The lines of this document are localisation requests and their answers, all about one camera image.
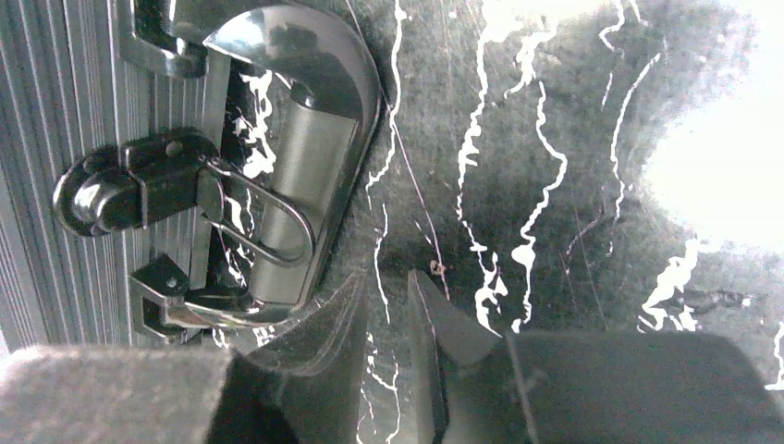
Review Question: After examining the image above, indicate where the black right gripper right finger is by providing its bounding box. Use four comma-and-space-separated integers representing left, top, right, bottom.
407, 270, 783, 443

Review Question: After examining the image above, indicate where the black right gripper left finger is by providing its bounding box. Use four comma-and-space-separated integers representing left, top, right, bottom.
1, 274, 367, 443

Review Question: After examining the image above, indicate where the black poker set case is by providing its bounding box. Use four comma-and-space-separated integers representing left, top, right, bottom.
1, 1, 381, 352

